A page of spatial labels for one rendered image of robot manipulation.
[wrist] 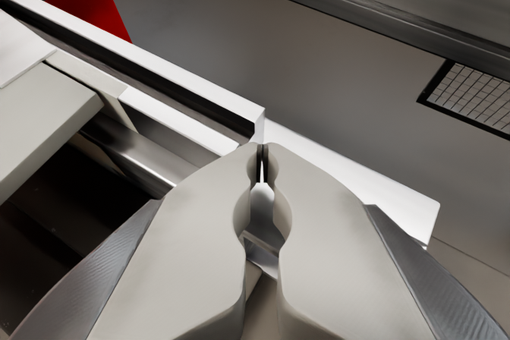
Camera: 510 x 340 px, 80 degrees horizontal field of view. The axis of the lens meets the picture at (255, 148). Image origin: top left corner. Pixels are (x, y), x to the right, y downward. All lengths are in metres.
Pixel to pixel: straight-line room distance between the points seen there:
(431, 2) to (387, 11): 0.04
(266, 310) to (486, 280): 0.16
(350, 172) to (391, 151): 1.22
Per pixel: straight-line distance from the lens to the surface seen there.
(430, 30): 0.35
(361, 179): 0.16
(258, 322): 0.23
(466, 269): 0.28
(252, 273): 0.21
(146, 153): 0.17
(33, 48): 0.19
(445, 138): 1.52
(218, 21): 1.79
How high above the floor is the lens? 1.11
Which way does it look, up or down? 61 degrees down
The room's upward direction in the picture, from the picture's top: straight up
